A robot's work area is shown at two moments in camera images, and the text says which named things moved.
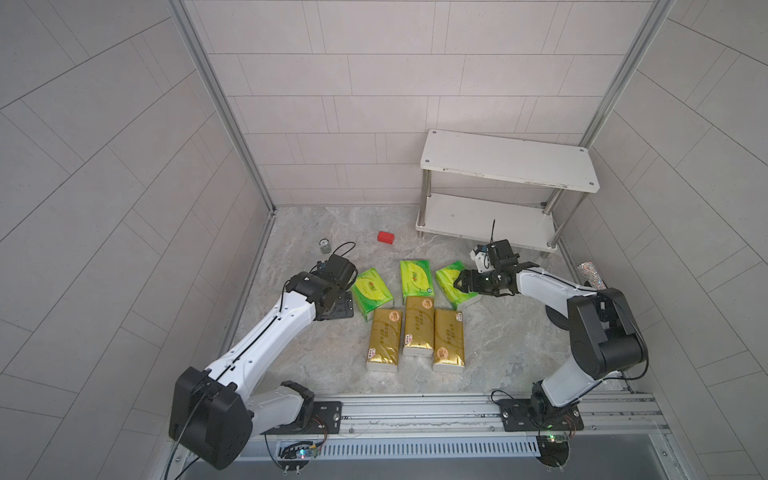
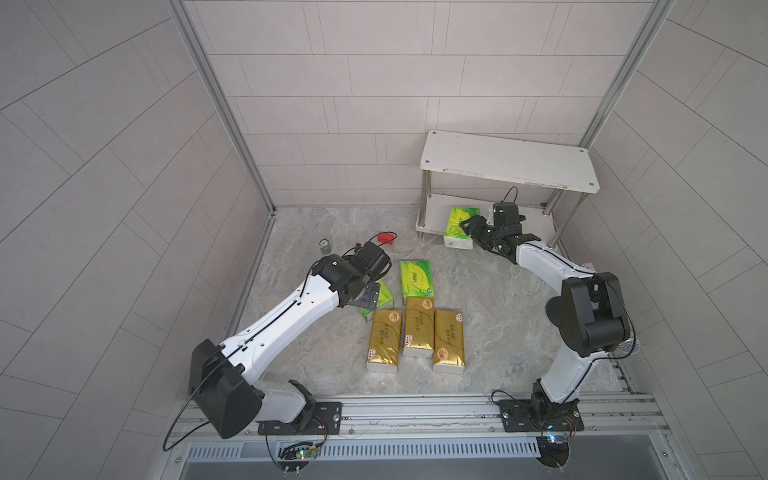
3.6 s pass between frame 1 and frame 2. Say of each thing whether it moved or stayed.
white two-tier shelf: stayed
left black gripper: moved
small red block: stayed
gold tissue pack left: stayed
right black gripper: moved
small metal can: stayed
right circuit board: stayed
